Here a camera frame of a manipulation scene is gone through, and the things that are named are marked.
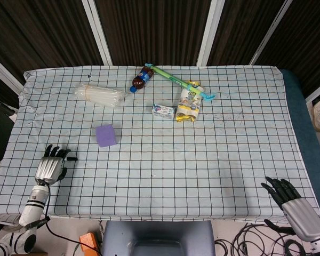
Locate white partition frame post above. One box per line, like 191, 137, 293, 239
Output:
0, 52, 24, 95
81, 0, 113, 66
249, 0, 293, 66
196, 0, 226, 67

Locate black floor cables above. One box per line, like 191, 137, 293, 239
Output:
214, 222, 314, 256

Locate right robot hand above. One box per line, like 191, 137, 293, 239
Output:
260, 176, 320, 243

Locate green and blue toothbrush pack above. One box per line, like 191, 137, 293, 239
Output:
145, 62, 216, 103

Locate checkered white tablecloth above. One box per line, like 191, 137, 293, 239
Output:
0, 65, 320, 222

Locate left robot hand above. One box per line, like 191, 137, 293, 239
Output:
34, 144, 71, 186

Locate teal table padding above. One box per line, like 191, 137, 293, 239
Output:
279, 69, 320, 217

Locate orange block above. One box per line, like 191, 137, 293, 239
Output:
79, 232, 99, 256

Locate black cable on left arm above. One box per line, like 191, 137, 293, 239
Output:
44, 183, 84, 245

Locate cola bottle with blue cap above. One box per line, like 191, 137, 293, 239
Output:
130, 67, 153, 93

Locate purple foam cube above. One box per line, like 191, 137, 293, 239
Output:
95, 124, 117, 148

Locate small white carton box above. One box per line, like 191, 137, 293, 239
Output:
152, 103, 175, 119

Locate clear plastic cup stack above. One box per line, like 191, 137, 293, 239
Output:
74, 83, 126, 108

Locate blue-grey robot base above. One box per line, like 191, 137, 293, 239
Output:
100, 220, 217, 256

